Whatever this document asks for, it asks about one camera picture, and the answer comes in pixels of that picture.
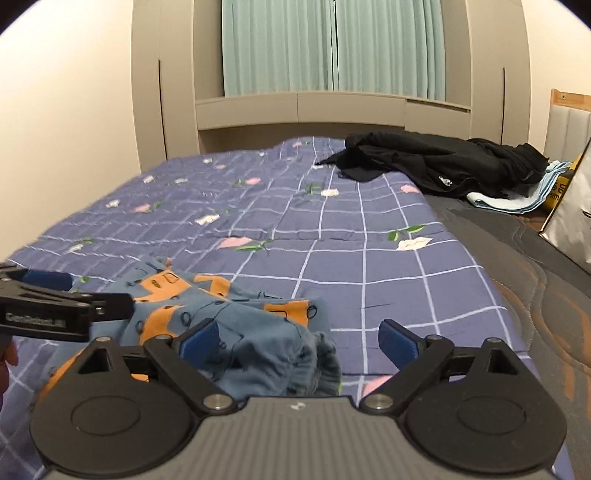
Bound teal window curtain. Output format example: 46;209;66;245
221;0;447;101

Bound black clothing pile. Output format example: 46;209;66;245
319;130;549;198

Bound blue orange patterned pants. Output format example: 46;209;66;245
34;255;344;409

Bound light blue white cloth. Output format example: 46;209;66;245
467;160;572;214

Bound wooden padded chair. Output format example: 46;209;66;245
544;89;591;163

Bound beige wardrobe headboard unit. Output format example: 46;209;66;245
131;1;531;170

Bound person's left hand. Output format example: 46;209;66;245
0;340;19;408

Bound white paper bag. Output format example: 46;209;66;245
540;143;591;273

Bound grey quilted mattress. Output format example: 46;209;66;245
427;196;590;479

